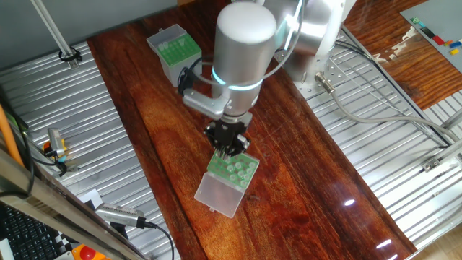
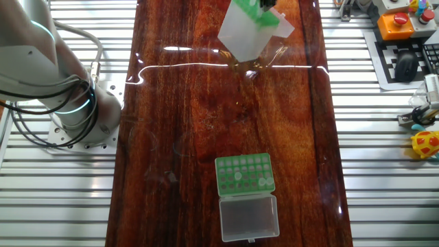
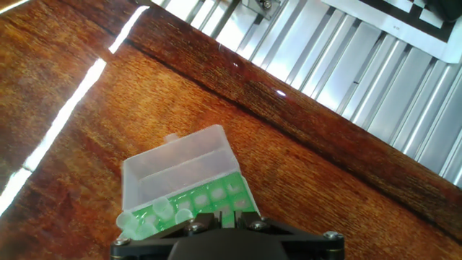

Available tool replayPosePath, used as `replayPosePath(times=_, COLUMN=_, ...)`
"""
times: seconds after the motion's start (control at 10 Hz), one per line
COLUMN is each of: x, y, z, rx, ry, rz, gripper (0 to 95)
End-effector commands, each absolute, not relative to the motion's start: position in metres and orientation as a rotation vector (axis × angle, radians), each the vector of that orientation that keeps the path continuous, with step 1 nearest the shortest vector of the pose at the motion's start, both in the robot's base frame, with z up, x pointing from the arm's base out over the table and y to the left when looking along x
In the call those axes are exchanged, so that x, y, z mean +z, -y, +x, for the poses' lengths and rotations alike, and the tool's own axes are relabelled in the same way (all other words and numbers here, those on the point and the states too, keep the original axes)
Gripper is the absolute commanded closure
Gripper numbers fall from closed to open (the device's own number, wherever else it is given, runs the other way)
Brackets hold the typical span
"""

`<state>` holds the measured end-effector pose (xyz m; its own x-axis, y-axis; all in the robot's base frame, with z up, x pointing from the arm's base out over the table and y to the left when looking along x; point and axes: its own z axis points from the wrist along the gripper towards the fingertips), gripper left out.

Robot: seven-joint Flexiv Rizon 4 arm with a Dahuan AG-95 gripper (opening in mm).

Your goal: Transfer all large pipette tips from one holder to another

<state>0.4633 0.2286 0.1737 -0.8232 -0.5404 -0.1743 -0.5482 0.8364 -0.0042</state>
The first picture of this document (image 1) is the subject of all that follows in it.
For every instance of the glossy brown wooden board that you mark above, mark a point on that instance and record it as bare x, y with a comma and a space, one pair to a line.
288, 234

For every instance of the yellow orange turtle toy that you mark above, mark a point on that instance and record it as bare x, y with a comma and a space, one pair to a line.
45, 146

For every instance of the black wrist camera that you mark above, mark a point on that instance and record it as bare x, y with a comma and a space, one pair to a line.
186, 81

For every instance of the green clear pipette tip box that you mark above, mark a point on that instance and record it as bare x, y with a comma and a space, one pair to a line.
180, 68
220, 195

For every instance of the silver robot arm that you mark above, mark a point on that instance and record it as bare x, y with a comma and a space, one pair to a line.
242, 54

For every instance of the orange emergency stop box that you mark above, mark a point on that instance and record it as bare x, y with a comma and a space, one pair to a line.
86, 252

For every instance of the grey board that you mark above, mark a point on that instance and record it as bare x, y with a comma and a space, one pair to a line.
440, 18

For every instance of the orange tube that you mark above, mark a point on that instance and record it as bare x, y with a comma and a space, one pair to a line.
8, 137

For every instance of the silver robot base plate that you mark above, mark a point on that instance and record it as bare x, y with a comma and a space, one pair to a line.
339, 74

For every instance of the black keyboard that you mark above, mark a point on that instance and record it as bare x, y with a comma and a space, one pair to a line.
25, 234

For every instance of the red block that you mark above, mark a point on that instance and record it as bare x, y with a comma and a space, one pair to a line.
438, 40

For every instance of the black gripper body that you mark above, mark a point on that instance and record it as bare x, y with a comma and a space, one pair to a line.
225, 133

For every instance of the silver camera mount bracket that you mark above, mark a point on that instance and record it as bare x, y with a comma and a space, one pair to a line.
205, 104

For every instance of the black block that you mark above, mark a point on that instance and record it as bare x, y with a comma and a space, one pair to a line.
427, 32

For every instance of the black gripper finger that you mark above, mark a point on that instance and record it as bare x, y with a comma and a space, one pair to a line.
224, 151
242, 142

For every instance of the green block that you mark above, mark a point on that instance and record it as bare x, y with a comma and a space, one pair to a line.
414, 20

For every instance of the aluminium post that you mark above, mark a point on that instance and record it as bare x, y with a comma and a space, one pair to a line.
54, 30

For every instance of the aluminium profile bar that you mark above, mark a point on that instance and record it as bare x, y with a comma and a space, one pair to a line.
453, 121
444, 155

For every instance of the yellow block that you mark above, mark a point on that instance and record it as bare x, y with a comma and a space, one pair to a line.
454, 51

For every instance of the silver camera on stand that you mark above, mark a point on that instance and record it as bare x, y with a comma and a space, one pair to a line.
119, 215

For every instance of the shiny steel rail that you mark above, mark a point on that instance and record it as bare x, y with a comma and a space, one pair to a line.
43, 198

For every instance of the blue block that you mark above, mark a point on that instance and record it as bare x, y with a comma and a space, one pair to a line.
455, 44

